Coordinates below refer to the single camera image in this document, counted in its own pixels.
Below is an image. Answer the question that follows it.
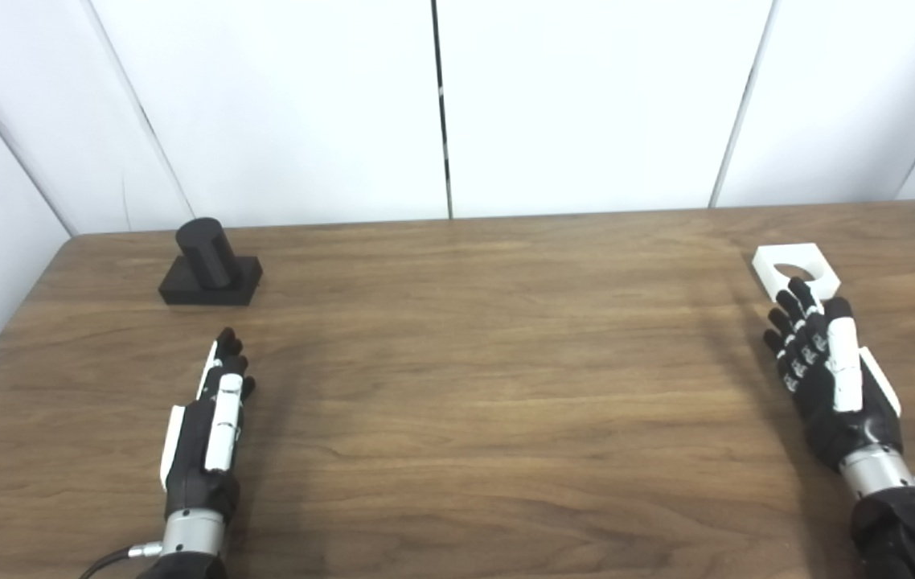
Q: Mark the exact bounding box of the white square piece with hole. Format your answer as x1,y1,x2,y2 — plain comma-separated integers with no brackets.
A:
751,243,841,305

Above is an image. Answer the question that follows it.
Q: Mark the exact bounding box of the black peg with square base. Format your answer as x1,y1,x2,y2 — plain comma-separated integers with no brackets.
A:
158,217,264,306

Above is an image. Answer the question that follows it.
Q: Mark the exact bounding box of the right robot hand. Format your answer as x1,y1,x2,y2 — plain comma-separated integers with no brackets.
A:
761,277,905,475

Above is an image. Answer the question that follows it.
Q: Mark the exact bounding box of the thick black left wrist cable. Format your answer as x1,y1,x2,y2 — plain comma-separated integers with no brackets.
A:
76,543,165,579

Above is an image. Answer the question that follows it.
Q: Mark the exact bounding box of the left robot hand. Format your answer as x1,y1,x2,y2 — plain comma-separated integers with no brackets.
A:
158,326,257,519

